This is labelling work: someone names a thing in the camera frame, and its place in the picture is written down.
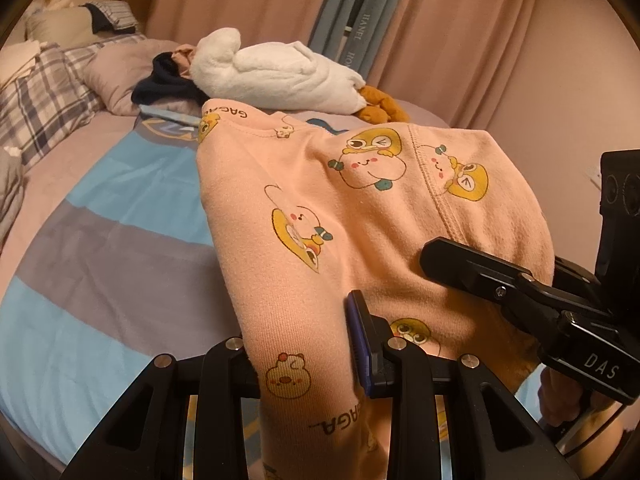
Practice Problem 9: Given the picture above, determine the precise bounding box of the dark navy cloth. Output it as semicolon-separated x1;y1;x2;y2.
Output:
131;52;211;106

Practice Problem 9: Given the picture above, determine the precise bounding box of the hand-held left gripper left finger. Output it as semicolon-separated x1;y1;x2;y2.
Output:
60;337;263;480

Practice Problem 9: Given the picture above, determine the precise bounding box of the white goose plush toy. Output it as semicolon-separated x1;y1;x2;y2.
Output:
190;27;411;123

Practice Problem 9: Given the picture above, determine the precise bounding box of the beige pillow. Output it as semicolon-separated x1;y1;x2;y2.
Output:
25;5;101;48

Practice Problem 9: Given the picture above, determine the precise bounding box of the blue grey curtain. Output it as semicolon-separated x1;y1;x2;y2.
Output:
307;0;401;86

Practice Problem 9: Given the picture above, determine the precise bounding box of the grey cloth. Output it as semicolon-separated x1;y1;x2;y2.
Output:
0;147;26;246

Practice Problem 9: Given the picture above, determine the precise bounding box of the blue plaid cloth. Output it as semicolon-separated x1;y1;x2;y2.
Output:
82;1;142;36

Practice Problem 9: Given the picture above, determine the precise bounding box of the plaid pillow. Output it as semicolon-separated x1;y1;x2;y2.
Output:
0;42;108;171

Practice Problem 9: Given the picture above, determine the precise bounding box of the pink cartoon print garment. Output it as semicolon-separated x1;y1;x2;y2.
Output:
195;99;556;480

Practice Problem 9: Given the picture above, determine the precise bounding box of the pink pillow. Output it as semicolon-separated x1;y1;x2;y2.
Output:
82;39;201;117

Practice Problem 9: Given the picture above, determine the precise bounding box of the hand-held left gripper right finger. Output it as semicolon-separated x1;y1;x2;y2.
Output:
346;289;576;480

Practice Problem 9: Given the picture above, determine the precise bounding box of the person's right hand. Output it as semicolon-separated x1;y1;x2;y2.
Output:
540;367;591;428

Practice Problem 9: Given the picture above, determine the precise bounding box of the pink curtain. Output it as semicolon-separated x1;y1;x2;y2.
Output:
147;0;543;131

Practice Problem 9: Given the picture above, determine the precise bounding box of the person's right forearm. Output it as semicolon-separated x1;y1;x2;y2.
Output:
565;402;628;466

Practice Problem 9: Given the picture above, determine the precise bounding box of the blue and grey striped bedsheet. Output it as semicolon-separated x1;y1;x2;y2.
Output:
0;105;451;468

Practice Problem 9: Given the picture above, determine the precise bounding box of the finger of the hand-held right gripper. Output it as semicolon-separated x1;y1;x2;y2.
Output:
419;236;568;346
552;256;601;306

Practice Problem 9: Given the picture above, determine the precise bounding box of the white cloth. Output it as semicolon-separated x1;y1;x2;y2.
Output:
0;40;43;81

